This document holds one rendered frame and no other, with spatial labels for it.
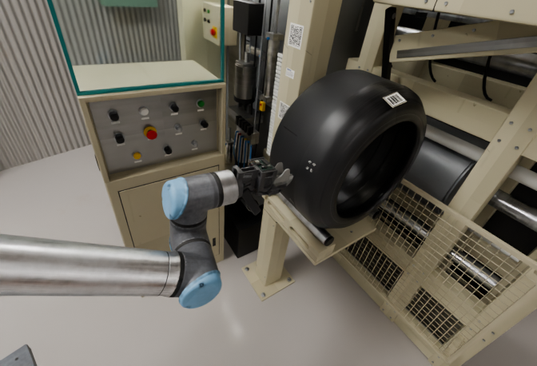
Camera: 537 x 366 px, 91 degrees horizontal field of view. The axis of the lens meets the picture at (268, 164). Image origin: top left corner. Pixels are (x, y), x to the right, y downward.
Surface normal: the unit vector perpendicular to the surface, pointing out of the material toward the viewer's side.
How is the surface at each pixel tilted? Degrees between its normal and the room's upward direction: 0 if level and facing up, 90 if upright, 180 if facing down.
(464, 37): 90
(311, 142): 63
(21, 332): 0
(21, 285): 78
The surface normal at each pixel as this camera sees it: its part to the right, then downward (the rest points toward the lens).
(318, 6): 0.55, 0.52
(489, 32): -0.83, 0.25
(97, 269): 0.66, -0.28
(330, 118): -0.53, -0.39
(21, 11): 0.74, 0.44
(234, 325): 0.11, -0.82
